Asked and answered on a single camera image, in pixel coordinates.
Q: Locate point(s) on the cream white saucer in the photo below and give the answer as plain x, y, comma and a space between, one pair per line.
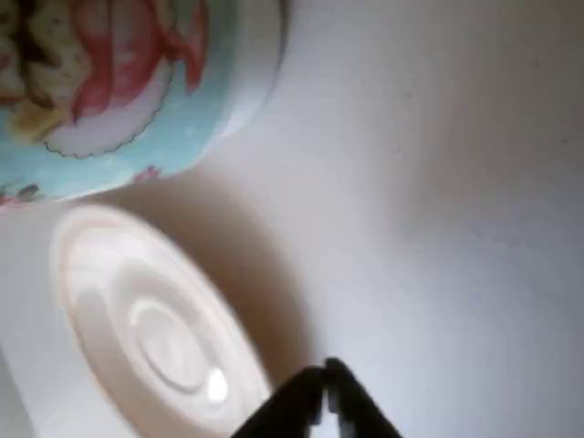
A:
159, 342

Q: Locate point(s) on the white ceramic mug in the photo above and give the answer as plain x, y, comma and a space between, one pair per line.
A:
137, 68

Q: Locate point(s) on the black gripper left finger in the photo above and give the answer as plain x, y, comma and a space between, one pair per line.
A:
292, 406

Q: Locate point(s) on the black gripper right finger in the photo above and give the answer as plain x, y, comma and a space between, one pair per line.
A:
360, 410

